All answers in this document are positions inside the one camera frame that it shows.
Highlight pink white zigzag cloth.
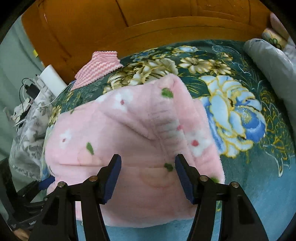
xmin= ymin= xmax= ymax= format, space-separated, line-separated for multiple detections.
xmin=71 ymin=51 xmax=123 ymax=90

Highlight black charger with cables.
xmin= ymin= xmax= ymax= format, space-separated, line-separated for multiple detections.
xmin=14 ymin=77 xmax=42 ymax=128

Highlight orange wooden headboard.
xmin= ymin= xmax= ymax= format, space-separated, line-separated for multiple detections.
xmin=21 ymin=0 xmax=270 ymax=83

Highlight white box on nightstand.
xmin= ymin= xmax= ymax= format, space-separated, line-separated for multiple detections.
xmin=40 ymin=65 xmax=67 ymax=97

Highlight pink fleece peach-print garment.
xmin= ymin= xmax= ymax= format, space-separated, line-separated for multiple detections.
xmin=44 ymin=74 xmax=225 ymax=227

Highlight pink floral pillow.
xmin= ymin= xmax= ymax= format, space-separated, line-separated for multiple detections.
xmin=262 ymin=13 xmax=295 ymax=50

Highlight teal floral bed blanket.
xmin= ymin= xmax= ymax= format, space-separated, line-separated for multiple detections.
xmin=48 ymin=40 xmax=295 ymax=240

